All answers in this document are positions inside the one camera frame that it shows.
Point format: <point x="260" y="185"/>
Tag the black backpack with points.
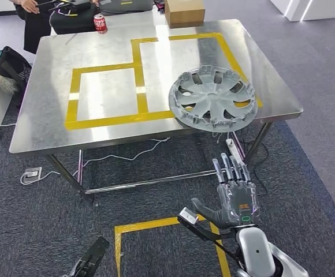
<point x="11" y="63"/>

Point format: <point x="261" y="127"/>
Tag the yellow tape on workbench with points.
<point x="140" y="76"/>

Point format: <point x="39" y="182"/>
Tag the black flat device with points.
<point x="66" y="4"/>

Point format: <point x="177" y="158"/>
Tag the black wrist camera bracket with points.
<point x="205" y="235"/>

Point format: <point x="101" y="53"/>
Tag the white lit plinth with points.
<point x="294" y="9"/>

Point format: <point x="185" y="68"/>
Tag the grey plastic wheel hubcap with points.
<point x="212" y="95"/>

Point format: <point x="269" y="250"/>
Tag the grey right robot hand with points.
<point x="240" y="202"/>

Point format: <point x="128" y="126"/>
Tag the grey laptop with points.
<point x="127" y="5"/>

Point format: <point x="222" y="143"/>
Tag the black carrying case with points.
<point x="72" y="23"/>

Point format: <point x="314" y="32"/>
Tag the silver floor outlet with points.
<point x="31" y="175"/>

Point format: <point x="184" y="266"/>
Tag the red cola can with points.
<point x="100" y="25"/>

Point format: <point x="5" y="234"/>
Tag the brown cardboard box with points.
<point x="184" y="13"/>

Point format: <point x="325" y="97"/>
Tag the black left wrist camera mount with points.
<point x="91" y="256"/>

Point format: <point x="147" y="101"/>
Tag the person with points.
<point x="36" y="30"/>

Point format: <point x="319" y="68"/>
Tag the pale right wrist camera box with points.
<point x="188" y="216"/>

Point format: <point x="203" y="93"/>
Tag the yellow floor tape outline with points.
<point x="144" y="225"/>

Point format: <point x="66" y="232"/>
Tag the stainless steel workbench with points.
<point x="46" y="114"/>

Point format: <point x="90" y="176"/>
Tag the beige fur pompom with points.
<point x="7" y="85"/>

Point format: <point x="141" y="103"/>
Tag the white laminate table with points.
<point x="132" y="21"/>

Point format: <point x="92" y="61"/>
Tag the white power strip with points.
<point x="234" y="150"/>

